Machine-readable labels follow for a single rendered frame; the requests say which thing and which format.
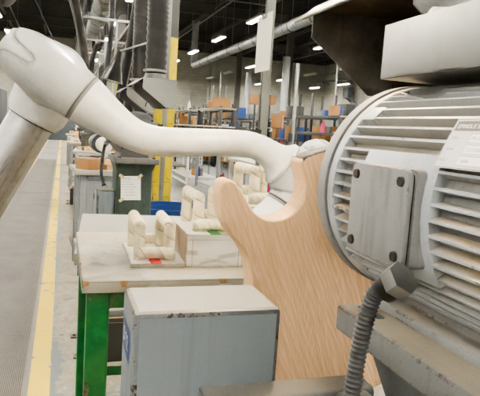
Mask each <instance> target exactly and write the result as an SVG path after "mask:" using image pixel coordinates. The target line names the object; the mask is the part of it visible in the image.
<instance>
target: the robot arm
mask: <svg viewBox="0 0 480 396"><path fill-rule="evenodd" d="M0 65H1V66H2V69H3V70H4V71H5V73H6V74H7V75H8V76H9V77H10V78H11V79H12V80H13V81H14V82H15V83H14V85H13V88H12V90H11V93H10V95H9V107H10V110H9V111H8V113H7V115H6V116H5V118H4V119H3V121H2V123H1V125H0V219H1V217H2V216H3V214H4V212H5V210H6V208H7V207H8V206H9V204H10V202H11V200H12V199H13V197H14V196H15V194H16V191H17V190H18V189H19V187H20V185H21V183H22V182H23V180H24V179H25V177H26V175H27V173H28V171H29V170H30V169H31V167H32V165H33V163H34V162H35V160H36V159H37V157H38V154H39V153H40V152H41V150H42V148H43V146H44V145H45V143H46V142H47V140H48V138H49V136H50V135H51V134H52V132H54V133H56V132H57V131H59V130H62V129H63V128H64V126H65V125H66V124H67V122H68V121H69V120H71V121H72V122H74V123H77V124H79V125H80V126H82V127H85V128H86V129H88V130H91V131H93V132H94V133H96V134H99V135H101V136H102V137H103V138H106V139H108V140H109V141H111V142H113V143H115V144H117V145H119V146H121V147H123V148H125V149H128V150H130V151H133V152H137V153H140V154H144V155H148V156H163V157H177V156H246V157H248V158H251V159H253V160H255V161H256V162H258V163H259V164H260V165H261V166H262V167H263V169H264V171H265V173H266V182H268V183H269V186H270V188H271V190H270V191H269V193H268V195H267V196H266V197H265V198H264V200H263V201H262V202H261V203H260V204H259V205H257V206H256V207H255V208H253V209H252V210H253V211H254V212H255V213H256V214H259V215H269V214H272V213H275V212H277V211H279V210H280V209H281V208H283V207H284V206H285V205H286V203H287V202H288V201H289V200H290V198H291V195H292V193H293V188H294V177H293V173H292V169H291V156H297V155H298V154H299V153H302V152H305V151H308V150H311V149H316V148H320V147H325V146H327V147H328V144H329V142H327V141H326V140H323V139H313V140H310V141H306V142H305V143H304V144H303V145H302V146H301V147H298V146H297V145H282V144H280V143H278V142H276V141H274V140H273V139H271V138H268V137H266V136H264V135H261V134H257V133H254V132H250V131H246V130H222V129H196V128H173V127H162V126H154V125H151V124H148V123H145V122H143V121H141V120H139V119H138V118H137V117H135V116H134V115H132V114H131V113H130V112H129V111H128V110H127V109H126V108H125V107H124V106H123V105H122V104H121V103H120V102H119V101H118V100H117V98H116V97H115V96H114V95H113V94H112V93H111V92H110V91H109V90H108V88H107V87H106V86H105V85H104V84H103V82H102V81H101V80H99V79H98V78H97V77H96V76H95V75H94V74H93V73H92V72H91V71H89V70H88V68H87V66H86V63H85V62H84V60H83V59H82V58H81V57H80V56H79V55H78V54H77V53H76V52H75V51H74V50H73V49H72V48H70V47H69V46H66V45H64V44H61V43H59V42H57V41H54V40H52V39H51V38H47V37H46V36H45V35H43V34H41V33H39V32H37V31H33V30H31V29H27V28H24V27H19V28H12V29H11V30H10V31H9V32H8V33H7V34H6V35H5V37H4V38H3V39H2V41H1V42H0Z"/></svg>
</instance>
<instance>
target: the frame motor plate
mask: <svg viewBox="0 0 480 396"><path fill-rule="evenodd" d="M361 304H362V303H361ZM361 304H341V305H338V309H337V318H336V327H337V329H338V330H340V331H341V332H342V333H343V334H344V335H346V336H347V337H349V338H350V339H351V338H353V337H354V335H353V333H354V328H356V325H355V324H356V323H357V320H356V319H357V318H358V316H357V314H359V309H360V308H361V307H360V305H361ZM377 310H378V312H377V313H376V317H375V321H374V322H373V323H374V325H373V326H372V328H373V330H372V335H370V337H371V339H370V340H369V342H370V344H369V345H368V347H369V349H367V351H368V352H369V353H370V354H371V355H372V356H373V357H374V358H376V359H377V360H379V361H380V362H382V363H383V364H384V365H385V366H386V367H388V368H389V369H390V370H392V371H393V372H395V373H396V374H397V375H399V376H400V377H401V378H402V379H403V380H405V381H406V382H407V383H409V384H410V385H412V386H413V387H415V388H416V389H417V390H418V391H419V392H420V393H422V394H423V395H425V396H480V368H478V367H476V366H475V365H473V364H471V363H470V362H468V361H466V360H464V359H463V358H461V357H460V356H458V355H456V354H454V353H453V352H452V351H450V350H448V349H446V348H444V347H443V346H441V345H440V344H438V343H436V342H435V341H433V340H432V339H429V338H428V337H426V336H425V335H423V334H421V333H420V332H418V331H417V330H415V329H413V328H411V327H409V326H408V325H406V324H404V323H403V322H401V321H399V320H398V319H396V318H395V317H392V316H391V315H389V314H388V313H386V312H384V311H383V310H381V309H380V308H379V309H377Z"/></svg>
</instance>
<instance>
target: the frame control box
mask: <svg viewBox="0 0 480 396"><path fill-rule="evenodd" d="M279 323H280V310H279V308H278V307H277V306H276V305H275V304H274V303H273V302H271V301H270V300H269V299H268V298H267V297H265V296H264V295H263V294H262V293H261V292H260V291H259V290H258V289H257V288H256V287H254V286H253V285H219V286H185V287H153V288H128V289H126V290H125V293H124V310H123V348H122V368H121V387H120V396H198V393H199V388H200V387H208V386H217V385H228V384H238V383H257V382H266V381H275V375H276V364H277V344H278V333H279Z"/></svg>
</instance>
